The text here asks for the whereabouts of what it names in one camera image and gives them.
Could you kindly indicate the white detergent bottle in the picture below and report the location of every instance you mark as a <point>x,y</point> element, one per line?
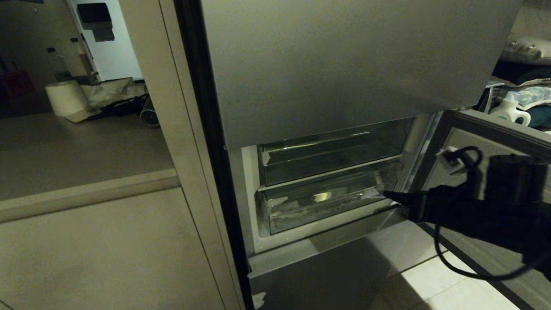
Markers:
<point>511,113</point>

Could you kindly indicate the clear fridge drawer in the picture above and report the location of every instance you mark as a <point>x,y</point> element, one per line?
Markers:
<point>318,202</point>
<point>327,155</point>

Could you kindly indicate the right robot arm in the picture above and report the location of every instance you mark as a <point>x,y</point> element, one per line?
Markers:
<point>525,228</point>

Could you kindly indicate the crumpled pale bag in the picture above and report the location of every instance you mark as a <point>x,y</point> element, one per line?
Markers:
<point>107,92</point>

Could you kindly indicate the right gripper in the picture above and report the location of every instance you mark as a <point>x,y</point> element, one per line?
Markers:
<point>456,211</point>

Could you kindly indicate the small white fan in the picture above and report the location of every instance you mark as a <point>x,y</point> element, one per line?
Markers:
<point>150,113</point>

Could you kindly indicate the grey fridge door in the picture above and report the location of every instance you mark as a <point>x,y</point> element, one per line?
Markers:
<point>344,60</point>

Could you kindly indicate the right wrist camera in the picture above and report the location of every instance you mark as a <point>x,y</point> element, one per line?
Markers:
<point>514,176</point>

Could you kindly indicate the white background door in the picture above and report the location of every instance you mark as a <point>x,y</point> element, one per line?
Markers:
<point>112,47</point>

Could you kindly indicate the grey fridge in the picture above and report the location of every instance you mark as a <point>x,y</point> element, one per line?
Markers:
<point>249,206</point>

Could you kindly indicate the tall beige cabinet panel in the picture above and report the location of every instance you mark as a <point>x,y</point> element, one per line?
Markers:
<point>172,107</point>

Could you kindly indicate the beige kitchen counter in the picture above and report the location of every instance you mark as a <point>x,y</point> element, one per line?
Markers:
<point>77,206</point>

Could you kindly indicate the patterned cloth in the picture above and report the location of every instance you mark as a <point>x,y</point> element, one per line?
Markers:
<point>533,95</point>

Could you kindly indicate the grey freezer drawer front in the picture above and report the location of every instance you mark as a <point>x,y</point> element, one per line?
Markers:
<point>318,271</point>

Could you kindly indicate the open fridge door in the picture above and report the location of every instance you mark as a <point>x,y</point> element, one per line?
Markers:
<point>469,142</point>

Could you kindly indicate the white paper towel roll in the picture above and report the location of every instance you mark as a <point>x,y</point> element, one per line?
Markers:
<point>66,98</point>

